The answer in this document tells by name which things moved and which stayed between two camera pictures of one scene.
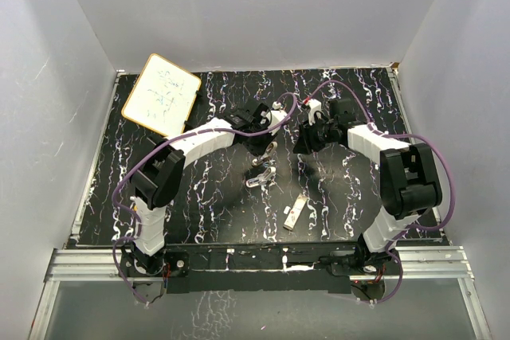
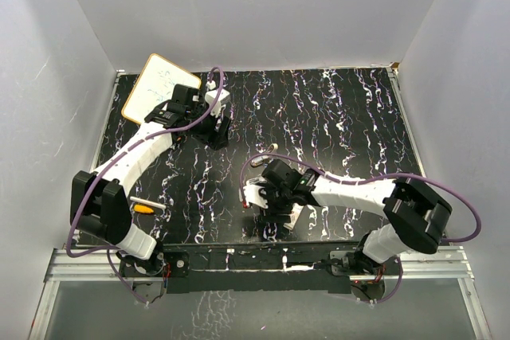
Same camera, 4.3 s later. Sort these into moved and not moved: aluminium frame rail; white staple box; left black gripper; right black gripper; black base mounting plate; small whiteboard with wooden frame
Moved: right black gripper; left black gripper
Not moved: black base mounting plate; white staple box; aluminium frame rail; small whiteboard with wooden frame
